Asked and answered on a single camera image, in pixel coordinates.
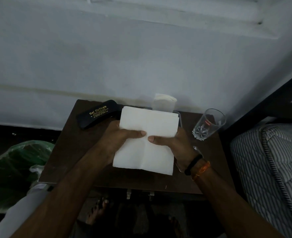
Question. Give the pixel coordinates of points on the person's right hand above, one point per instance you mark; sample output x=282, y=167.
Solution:
x=183, y=151

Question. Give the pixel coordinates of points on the person's left hand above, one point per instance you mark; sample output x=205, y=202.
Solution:
x=111, y=141

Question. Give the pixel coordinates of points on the clear glass ashtray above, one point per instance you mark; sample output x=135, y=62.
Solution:
x=196, y=149

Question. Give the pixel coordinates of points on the black glasses case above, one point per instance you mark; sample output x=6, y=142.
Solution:
x=96, y=114

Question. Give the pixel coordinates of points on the grey plastic organizer box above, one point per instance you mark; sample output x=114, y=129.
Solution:
x=180, y=118

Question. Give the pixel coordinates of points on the clear drinking glass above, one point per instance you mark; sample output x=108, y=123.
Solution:
x=208, y=126

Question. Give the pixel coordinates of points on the white paper napkin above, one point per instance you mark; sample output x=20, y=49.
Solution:
x=163, y=104
x=146, y=121

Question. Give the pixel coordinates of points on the pink-white wrapper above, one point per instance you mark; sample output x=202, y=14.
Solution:
x=36, y=173

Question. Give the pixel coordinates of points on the person's left forearm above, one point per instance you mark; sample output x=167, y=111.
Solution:
x=61, y=195

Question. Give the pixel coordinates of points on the person's right forearm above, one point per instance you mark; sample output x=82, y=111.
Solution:
x=230, y=208

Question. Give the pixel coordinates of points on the person's left foot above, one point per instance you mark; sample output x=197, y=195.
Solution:
x=97, y=211

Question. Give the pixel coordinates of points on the person's foot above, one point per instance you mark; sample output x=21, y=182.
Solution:
x=97, y=211
x=175, y=226

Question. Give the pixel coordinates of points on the person's right foot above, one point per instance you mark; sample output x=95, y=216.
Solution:
x=175, y=226

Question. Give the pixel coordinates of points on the black wristband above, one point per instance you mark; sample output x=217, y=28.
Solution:
x=193, y=164

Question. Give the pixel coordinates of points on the metal drawer latch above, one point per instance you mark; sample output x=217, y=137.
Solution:
x=151, y=195
x=128, y=195

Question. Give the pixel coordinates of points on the grey striped quilted mattress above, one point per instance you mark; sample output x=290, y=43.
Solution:
x=274, y=175

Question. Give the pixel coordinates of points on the green lined waste bin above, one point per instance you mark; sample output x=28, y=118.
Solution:
x=12, y=171

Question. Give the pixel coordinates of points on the black bed frame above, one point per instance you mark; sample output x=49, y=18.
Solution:
x=265, y=106

